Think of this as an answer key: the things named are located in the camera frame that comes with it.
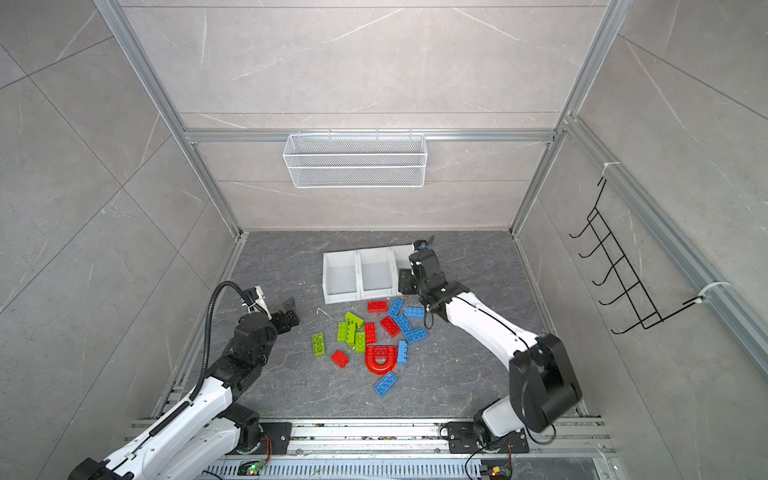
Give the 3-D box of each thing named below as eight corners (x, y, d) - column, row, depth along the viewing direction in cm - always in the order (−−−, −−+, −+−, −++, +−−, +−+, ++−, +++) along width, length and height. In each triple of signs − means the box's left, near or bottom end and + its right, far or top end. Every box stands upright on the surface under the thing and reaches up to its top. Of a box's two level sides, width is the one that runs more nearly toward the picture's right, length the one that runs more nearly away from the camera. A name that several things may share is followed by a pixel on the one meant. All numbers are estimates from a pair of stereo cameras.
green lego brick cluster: (335, 352, 90) (334, 349, 88) (339, 315, 98) (339, 312, 96) (364, 352, 90) (363, 349, 88) (366, 315, 98) (366, 312, 96)
